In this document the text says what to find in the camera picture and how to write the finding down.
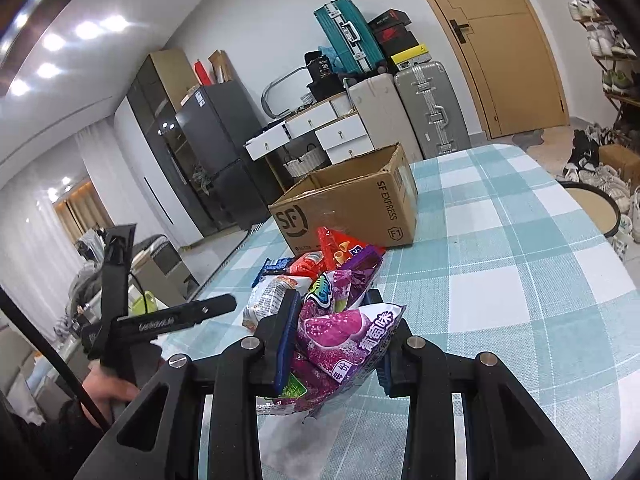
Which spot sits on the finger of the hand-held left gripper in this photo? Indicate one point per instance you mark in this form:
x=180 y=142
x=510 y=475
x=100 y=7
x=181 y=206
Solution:
x=207 y=310

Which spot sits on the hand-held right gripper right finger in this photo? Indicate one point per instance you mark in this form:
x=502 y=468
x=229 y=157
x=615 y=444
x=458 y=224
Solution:
x=386 y=380

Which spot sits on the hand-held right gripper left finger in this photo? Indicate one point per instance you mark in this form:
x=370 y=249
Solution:
x=289 y=340

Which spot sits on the white red printed snack packet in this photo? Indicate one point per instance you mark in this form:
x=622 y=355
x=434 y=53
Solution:
x=270 y=300

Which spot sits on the purple grape candy bag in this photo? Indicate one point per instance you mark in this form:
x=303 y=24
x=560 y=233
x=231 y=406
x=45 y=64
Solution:
x=340 y=340

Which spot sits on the blue snack packet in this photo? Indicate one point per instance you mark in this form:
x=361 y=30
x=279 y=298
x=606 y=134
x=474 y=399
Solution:
x=275 y=267

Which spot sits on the red chip bag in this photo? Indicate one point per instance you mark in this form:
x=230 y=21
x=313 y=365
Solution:
x=335 y=245

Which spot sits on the brown cardboard box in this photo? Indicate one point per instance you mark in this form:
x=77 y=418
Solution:
x=340 y=210

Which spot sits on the person's left forearm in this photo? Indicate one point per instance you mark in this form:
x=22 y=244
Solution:
x=45 y=440

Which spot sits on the person's left hand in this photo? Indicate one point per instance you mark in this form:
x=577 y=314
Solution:
x=107 y=395

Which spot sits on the green plastic object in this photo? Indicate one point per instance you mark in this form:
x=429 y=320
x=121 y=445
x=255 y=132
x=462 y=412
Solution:
x=150 y=302

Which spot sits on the grey sofa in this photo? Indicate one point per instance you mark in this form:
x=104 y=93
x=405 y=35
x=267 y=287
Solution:
x=160 y=265

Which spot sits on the white sheer curtain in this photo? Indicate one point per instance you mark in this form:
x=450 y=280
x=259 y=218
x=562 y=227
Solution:
x=30 y=240

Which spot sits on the white wardrobe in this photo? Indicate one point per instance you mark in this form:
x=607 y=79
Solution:
x=140 y=175

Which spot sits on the dark grey fridge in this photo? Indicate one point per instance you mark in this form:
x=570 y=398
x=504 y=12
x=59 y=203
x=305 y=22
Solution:
x=220 y=155

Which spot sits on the woven laundry basket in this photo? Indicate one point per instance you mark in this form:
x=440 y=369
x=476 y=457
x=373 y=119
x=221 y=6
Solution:
x=305 y=162

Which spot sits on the white desk with drawers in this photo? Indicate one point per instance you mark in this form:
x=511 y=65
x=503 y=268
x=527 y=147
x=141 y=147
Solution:
x=305 y=125

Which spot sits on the dark glass cabinet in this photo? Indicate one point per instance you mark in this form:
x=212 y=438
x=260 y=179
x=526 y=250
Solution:
x=155 y=105

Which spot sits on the white drawer unit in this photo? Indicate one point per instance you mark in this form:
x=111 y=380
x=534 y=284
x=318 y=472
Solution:
x=345 y=135

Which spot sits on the curved chrome tube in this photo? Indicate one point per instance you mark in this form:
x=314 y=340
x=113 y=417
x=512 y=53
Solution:
x=267 y=95

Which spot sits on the beige suitcase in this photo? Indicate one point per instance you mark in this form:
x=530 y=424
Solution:
x=382 y=115

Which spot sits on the flat cardboard pieces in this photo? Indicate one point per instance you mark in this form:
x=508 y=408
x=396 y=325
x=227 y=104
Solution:
x=221 y=66

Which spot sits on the black storage box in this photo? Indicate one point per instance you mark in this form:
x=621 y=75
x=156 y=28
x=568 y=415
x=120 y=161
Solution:
x=327 y=91

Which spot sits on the ceiling spotlight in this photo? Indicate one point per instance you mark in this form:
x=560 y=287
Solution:
x=115 y=22
x=47 y=70
x=20 y=87
x=87 y=30
x=52 y=42

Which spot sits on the round stool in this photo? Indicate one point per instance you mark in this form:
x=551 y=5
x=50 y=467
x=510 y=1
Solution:
x=590 y=210

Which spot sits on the black bag white print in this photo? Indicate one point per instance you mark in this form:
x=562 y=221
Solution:
x=319 y=66

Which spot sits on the silver suitcase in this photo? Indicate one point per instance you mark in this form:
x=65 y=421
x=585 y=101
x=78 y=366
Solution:
x=430 y=110

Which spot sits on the blue plastic bag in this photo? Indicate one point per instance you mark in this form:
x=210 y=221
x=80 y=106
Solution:
x=334 y=57

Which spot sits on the grey door mat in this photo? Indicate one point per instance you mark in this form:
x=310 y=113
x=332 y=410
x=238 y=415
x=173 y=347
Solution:
x=532 y=137

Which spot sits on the pile of sneakers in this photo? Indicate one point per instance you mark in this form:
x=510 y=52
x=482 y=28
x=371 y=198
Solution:
x=600 y=180

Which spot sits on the yellow black shoe box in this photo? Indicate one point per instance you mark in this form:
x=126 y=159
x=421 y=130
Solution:
x=412 y=59

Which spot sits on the teal suitcase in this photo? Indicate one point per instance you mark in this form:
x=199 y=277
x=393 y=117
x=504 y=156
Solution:
x=345 y=35

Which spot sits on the plain black shoe box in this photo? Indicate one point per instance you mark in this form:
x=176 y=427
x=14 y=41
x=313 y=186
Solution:
x=402 y=47

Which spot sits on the small cardboard box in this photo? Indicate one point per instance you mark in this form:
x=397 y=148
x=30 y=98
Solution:
x=620 y=162

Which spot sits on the black red shoe box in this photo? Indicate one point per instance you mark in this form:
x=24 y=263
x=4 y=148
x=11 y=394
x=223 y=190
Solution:
x=395 y=34

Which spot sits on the wooden door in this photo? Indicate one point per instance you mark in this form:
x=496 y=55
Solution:
x=505 y=60

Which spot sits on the wooden shoe rack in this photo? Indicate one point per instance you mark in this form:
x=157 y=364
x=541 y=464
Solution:
x=625 y=67

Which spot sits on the shoe rack with shoes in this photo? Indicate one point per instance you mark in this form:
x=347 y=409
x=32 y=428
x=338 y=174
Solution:
x=602 y=40

